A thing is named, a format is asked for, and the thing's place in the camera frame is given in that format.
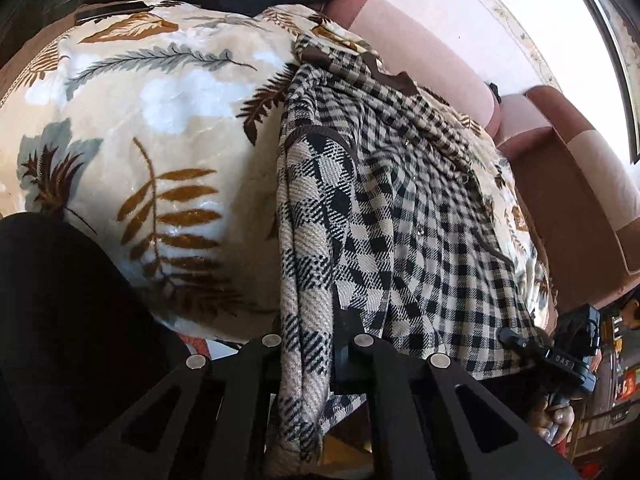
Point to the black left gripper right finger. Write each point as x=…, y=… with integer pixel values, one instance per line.
x=429, y=419

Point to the cream leaf pattern blanket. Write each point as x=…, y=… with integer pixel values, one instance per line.
x=139, y=171

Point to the red sleeve forearm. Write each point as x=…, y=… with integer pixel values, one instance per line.
x=563, y=448

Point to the pink sofa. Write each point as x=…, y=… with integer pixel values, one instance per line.
x=583, y=202

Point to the right hand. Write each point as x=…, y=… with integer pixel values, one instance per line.
x=551, y=423

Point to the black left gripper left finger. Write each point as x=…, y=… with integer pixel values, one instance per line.
x=207, y=419

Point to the black white checked shirt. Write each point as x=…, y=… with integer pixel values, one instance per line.
x=392, y=204

